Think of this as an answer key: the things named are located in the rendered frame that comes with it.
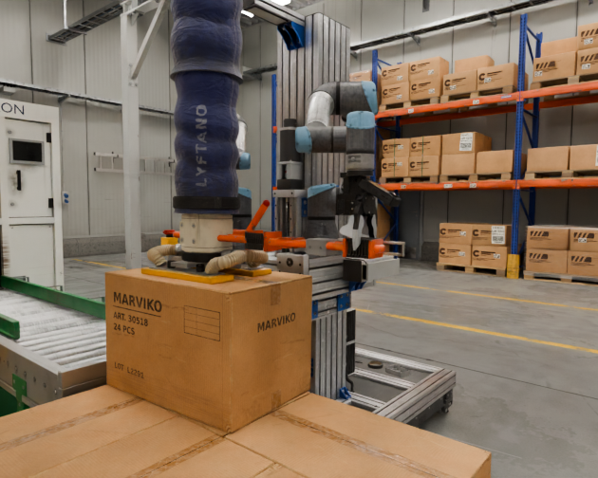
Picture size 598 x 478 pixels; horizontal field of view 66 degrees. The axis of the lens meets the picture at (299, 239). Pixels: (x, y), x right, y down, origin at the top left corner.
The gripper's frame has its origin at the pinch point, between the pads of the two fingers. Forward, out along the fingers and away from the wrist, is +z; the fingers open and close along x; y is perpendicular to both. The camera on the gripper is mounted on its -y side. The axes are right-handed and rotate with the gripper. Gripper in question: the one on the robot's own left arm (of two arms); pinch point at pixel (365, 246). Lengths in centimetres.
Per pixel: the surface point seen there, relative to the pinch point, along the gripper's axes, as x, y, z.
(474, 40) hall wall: -855, 210, -336
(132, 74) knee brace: -183, 361, -142
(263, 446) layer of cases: 20, 19, 53
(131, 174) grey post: -182, 365, -42
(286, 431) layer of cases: 10, 19, 53
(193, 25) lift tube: 10, 55, -66
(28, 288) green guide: -36, 273, 47
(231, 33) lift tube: 1, 48, -65
